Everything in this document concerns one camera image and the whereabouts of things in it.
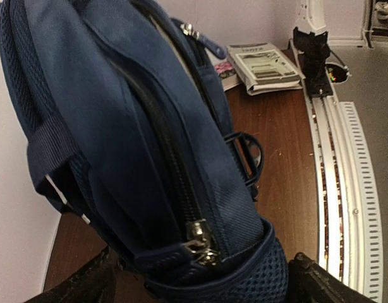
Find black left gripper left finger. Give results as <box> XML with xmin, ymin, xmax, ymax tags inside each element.
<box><xmin>26</xmin><ymin>247</ymin><xmax>116</xmax><ymax>303</ymax></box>

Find navy blue student backpack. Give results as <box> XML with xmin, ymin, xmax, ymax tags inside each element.
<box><xmin>0</xmin><ymin>1</ymin><xmax>288</xmax><ymax>302</ymax></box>

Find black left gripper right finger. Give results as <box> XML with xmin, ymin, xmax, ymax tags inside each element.
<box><xmin>287</xmin><ymin>252</ymin><xmax>373</xmax><ymax>303</ymax></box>

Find aluminium front rail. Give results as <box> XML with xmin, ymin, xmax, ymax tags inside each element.
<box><xmin>287</xmin><ymin>37</ymin><xmax>384</xmax><ymax>303</ymax></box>

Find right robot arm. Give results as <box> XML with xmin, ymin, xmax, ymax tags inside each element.
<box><xmin>293</xmin><ymin>0</ymin><xmax>332</xmax><ymax>98</ymax></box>

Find black white photo magazine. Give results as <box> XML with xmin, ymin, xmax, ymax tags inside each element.
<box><xmin>227</xmin><ymin>43</ymin><xmax>305</xmax><ymax>96</ymax></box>

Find white book pink flowers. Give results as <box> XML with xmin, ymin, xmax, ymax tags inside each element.
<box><xmin>214</xmin><ymin>61</ymin><xmax>242</xmax><ymax>92</ymax></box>

